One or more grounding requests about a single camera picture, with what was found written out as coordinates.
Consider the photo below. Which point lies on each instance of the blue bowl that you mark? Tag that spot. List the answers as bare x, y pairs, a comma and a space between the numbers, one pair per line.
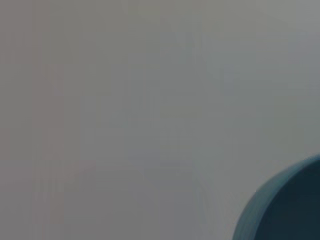
287, 205

